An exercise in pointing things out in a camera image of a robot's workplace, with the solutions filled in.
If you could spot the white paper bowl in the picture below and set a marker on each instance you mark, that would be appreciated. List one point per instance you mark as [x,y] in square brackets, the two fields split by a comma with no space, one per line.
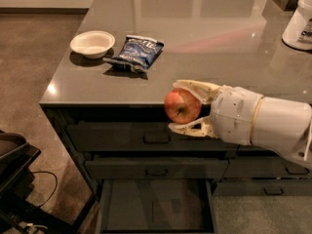
[92,44]

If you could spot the open bottom left drawer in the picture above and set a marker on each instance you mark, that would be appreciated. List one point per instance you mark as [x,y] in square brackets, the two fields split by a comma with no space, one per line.
[156,206]

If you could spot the blue chip bag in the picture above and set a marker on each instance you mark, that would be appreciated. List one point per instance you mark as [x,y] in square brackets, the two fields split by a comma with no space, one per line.
[138,54]

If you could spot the middle right drawer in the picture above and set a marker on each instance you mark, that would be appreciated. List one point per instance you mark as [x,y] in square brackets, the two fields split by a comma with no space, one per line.
[261,167]

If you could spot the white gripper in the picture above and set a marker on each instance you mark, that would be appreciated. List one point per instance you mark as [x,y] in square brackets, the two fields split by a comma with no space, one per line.
[234,115]

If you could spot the bottom right drawer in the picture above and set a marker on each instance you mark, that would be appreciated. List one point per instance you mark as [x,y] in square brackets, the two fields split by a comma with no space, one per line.
[264,188]

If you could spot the top right drawer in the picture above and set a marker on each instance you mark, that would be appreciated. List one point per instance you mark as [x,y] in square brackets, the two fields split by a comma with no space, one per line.
[253,148]

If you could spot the grey counter cabinet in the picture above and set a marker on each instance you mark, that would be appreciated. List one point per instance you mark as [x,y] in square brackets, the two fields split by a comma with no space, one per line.
[227,42]

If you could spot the red apple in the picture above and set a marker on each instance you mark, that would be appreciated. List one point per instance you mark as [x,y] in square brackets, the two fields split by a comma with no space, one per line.
[181,106]

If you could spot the middle left drawer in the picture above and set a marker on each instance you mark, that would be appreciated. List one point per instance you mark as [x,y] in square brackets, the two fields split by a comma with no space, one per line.
[164,167]

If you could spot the black cart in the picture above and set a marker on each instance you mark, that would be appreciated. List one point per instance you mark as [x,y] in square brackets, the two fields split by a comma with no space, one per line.
[16,155]

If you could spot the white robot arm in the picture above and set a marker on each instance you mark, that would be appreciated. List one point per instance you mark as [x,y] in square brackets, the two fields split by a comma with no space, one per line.
[283,126]

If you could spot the white wipes canister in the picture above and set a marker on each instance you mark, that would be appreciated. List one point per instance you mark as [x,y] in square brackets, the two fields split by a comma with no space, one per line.
[298,33]

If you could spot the top left drawer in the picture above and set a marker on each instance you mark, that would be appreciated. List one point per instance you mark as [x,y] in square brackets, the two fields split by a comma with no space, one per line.
[137,136]

